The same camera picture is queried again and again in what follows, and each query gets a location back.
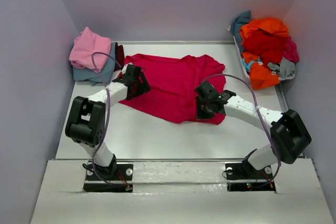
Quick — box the magenta t shirt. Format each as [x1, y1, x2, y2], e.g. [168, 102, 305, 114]
[282, 36, 300, 64]
[121, 54, 226, 124]

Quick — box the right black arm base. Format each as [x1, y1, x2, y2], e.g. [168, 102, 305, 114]
[222, 163, 276, 192]

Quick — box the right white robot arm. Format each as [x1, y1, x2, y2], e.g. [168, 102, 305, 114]
[195, 81, 312, 178]

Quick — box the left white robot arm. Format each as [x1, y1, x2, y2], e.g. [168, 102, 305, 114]
[65, 64, 151, 180]

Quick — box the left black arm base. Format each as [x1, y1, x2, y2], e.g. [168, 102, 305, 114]
[82, 161, 133, 193]

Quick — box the dark red folded t shirt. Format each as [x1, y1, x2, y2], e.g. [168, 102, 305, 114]
[114, 42, 125, 71]

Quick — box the light blue folded t shirt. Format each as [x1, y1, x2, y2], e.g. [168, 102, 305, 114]
[72, 50, 116, 86]

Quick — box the orange t shirt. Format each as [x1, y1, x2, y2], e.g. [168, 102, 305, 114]
[239, 17, 289, 90]

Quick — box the pink folded t shirt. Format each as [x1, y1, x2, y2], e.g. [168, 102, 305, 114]
[69, 27, 112, 71]

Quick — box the teal blue t shirt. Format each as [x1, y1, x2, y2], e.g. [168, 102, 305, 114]
[230, 10, 251, 45]

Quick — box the grey t shirt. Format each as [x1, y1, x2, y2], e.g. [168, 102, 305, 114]
[267, 58, 296, 81]

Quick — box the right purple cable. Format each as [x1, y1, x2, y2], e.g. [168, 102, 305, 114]
[201, 73, 281, 190]

